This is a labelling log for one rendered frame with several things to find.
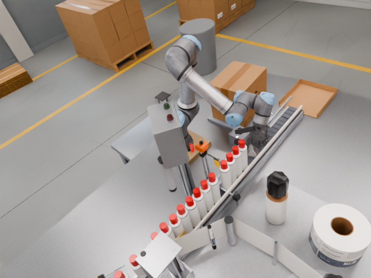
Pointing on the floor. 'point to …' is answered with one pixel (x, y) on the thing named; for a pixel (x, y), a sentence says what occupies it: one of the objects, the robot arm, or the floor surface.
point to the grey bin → (190, 28)
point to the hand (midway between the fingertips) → (246, 156)
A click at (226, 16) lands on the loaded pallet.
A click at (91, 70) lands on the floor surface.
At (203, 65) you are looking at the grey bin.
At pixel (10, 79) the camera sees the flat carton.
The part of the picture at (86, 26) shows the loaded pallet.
